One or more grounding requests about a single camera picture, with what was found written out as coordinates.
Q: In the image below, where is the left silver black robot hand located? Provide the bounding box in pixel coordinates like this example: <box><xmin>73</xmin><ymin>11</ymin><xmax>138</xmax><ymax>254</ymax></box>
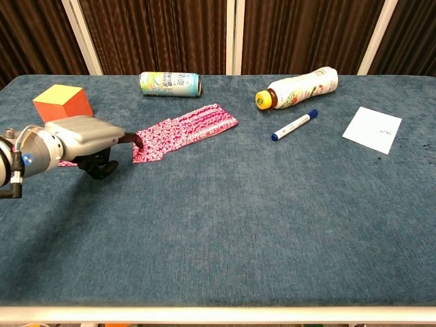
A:
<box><xmin>44</xmin><ymin>115</ymin><xmax>144</xmax><ymax>181</ymax></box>

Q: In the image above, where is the pink patterned cloth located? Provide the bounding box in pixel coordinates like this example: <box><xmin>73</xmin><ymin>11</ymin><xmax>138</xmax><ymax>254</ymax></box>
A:
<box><xmin>131</xmin><ymin>104</ymin><xmax>240</xmax><ymax>165</ymax></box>

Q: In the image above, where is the orange yellow cube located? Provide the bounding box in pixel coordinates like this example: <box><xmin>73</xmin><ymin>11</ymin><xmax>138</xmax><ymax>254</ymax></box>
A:
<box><xmin>32</xmin><ymin>84</ymin><xmax>95</xmax><ymax>124</ymax></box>

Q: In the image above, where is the light blue printed can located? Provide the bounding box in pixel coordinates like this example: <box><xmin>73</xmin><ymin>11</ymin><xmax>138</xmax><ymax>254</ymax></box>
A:
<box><xmin>138</xmin><ymin>71</ymin><xmax>202</xmax><ymax>97</ymax></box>

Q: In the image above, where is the brown pleated curtain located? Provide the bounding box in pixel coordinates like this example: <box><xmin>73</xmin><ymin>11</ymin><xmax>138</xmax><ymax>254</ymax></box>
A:
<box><xmin>0</xmin><ymin>0</ymin><xmax>436</xmax><ymax>91</ymax></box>

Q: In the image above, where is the blue velvet tablecloth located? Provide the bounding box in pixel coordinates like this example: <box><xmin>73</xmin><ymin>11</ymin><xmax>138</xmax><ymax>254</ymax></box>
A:
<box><xmin>0</xmin><ymin>74</ymin><xmax>436</xmax><ymax>309</ymax></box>

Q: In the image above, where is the white marker with blue cap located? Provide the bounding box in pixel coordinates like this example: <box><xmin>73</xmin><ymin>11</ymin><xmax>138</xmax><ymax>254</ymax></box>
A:
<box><xmin>270</xmin><ymin>108</ymin><xmax>320</xmax><ymax>142</ymax></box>

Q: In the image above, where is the white bottle with yellow cap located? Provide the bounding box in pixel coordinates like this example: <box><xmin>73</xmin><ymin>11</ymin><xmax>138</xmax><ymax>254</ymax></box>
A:
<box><xmin>255</xmin><ymin>66</ymin><xmax>339</xmax><ymax>111</ymax></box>

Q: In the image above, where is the white paper sheet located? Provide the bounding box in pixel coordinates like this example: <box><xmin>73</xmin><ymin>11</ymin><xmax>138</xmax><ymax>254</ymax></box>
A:
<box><xmin>341</xmin><ymin>106</ymin><xmax>403</xmax><ymax>156</ymax></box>

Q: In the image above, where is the white frame post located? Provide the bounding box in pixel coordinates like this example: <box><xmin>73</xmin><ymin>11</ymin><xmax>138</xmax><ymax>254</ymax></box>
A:
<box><xmin>357</xmin><ymin>0</ymin><xmax>400</xmax><ymax>76</ymax></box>
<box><xmin>61</xmin><ymin>0</ymin><xmax>104</xmax><ymax>76</ymax></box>
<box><xmin>225</xmin><ymin>0</ymin><xmax>246</xmax><ymax>76</ymax></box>

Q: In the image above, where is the white table edge rail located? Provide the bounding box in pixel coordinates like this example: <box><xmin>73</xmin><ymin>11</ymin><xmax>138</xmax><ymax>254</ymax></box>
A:
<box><xmin>0</xmin><ymin>306</ymin><xmax>436</xmax><ymax>325</ymax></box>

